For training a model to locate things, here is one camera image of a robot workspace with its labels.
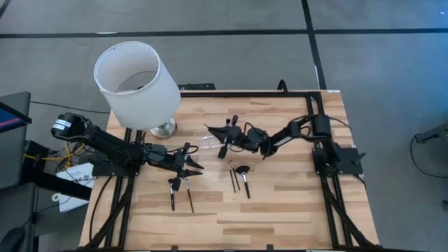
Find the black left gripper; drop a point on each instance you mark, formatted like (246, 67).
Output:
(164, 157)

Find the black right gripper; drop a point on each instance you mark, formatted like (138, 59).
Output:
(238, 138)

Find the thin black makeup brush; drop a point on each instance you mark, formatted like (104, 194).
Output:
(189, 196)

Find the large fluffy makeup brush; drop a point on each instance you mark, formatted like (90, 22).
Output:
(171, 196)

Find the small silver-ferrule makeup brush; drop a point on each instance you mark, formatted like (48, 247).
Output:
(232, 178)
(236, 180)

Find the fan makeup brush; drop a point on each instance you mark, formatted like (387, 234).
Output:
(244, 175)

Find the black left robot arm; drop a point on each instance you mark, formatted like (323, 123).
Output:
(105, 140)

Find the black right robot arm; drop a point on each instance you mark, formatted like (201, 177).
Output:
(287, 134)

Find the clear acrylic brush organizer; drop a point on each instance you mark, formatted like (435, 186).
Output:
(206, 140)

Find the black power block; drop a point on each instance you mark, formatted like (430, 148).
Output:
(196, 86)

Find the silver lamp with white shade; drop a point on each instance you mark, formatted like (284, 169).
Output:
(140, 87)

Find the white paper sheet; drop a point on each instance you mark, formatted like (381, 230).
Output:
(75, 175)

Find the grey side desk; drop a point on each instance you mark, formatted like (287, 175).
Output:
(14, 154)

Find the black device on floor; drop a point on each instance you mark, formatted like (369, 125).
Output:
(435, 132)

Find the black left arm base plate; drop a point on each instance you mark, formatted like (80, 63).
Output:
(112, 169)

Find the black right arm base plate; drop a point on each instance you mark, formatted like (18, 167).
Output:
(348, 159)

